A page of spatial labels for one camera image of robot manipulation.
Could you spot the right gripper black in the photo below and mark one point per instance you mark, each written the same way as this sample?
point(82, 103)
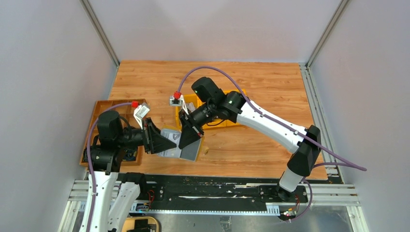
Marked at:
point(191, 123)

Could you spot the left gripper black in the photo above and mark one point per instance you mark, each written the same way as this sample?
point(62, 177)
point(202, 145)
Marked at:
point(149, 136)

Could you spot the yellow leather card holder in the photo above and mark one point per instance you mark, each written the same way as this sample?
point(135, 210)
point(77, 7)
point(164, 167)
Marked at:
point(190, 152)

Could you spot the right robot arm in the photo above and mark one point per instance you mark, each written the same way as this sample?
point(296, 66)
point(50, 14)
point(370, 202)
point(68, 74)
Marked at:
point(302, 143)

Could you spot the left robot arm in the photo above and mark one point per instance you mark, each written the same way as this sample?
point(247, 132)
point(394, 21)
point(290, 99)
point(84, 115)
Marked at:
point(105, 154)

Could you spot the cards in yellow bin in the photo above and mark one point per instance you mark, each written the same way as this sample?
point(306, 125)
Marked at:
point(190, 106)

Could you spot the yellow tray with phone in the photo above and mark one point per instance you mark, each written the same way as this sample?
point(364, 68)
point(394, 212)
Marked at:
point(141, 224)

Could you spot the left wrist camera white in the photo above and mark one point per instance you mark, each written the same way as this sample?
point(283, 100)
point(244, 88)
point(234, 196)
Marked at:
point(140, 112)

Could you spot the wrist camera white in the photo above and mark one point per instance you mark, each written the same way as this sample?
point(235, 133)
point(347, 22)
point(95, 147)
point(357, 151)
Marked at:
point(140, 112)
point(177, 99)

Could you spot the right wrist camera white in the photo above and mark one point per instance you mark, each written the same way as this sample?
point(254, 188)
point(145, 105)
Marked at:
point(177, 99)

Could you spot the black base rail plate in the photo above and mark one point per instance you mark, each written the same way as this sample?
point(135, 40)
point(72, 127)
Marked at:
point(205, 193)

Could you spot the aluminium frame rails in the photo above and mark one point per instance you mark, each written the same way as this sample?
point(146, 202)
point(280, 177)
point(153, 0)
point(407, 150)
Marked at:
point(318, 194)

